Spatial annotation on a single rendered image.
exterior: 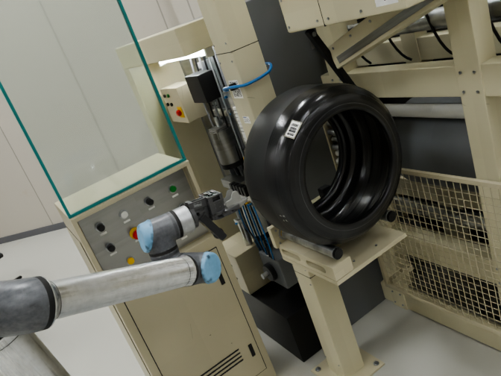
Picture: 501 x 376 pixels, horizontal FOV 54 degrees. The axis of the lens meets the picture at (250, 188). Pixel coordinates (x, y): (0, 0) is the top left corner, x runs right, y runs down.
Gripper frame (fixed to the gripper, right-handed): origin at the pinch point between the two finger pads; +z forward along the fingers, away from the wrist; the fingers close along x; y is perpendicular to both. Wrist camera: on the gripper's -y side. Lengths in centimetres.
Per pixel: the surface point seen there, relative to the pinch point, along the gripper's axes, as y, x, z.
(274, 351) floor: -119, 76, 32
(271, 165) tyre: 10.1, -5.9, 10.0
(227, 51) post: 47, 30, 23
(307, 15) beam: 53, 11, 49
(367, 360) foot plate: -115, 28, 58
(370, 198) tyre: -20, 1, 54
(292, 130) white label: 19.8, -10.4, 17.9
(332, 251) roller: -27.5, -8.8, 24.9
